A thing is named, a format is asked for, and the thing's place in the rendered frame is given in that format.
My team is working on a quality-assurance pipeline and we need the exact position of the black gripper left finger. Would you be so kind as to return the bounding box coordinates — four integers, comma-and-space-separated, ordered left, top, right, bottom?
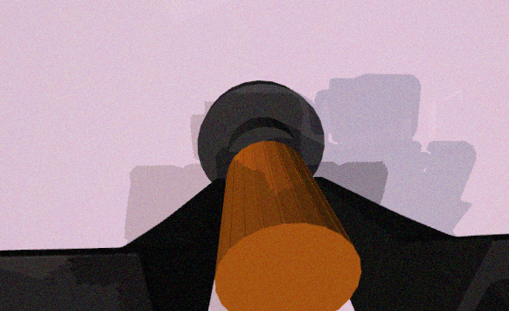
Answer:
0, 179, 226, 311

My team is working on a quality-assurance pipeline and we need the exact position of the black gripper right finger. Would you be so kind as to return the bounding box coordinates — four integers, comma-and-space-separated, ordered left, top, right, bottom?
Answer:
314, 177, 509, 311

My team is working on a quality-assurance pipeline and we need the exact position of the orange knob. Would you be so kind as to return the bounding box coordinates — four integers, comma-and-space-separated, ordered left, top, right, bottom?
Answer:
214, 141, 361, 311

